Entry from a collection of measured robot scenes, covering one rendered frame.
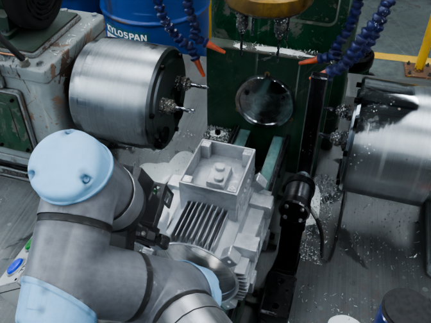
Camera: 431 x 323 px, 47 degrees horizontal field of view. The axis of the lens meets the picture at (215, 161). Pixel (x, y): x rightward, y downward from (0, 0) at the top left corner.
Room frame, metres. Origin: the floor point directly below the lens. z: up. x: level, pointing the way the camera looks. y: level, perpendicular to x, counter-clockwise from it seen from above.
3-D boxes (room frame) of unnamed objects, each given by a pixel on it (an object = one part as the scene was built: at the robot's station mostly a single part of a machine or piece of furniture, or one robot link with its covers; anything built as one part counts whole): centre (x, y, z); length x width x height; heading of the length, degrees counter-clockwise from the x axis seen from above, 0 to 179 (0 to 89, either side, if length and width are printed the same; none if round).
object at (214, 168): (0.63, -0.01, 1.11); 0.12 x 0.11 x 0.07; 162
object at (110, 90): (1.02, 0.25, 1.04); 0.37 x 0.25 x 0.25; 73
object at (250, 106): (1.00, -0.12, 1.01); 0.15 x 0.02 x 0.15; 73
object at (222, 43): (1.06, -0.14, 0.97); 0.30 x 0.11 x 0.34; 73
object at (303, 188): (0.84, -0.25, 0.92); 0.45 x 0.13 x 0.24; 163
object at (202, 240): (0.59, 0.01, 1.01); 0.20 x 0.19 x 0.19; 162
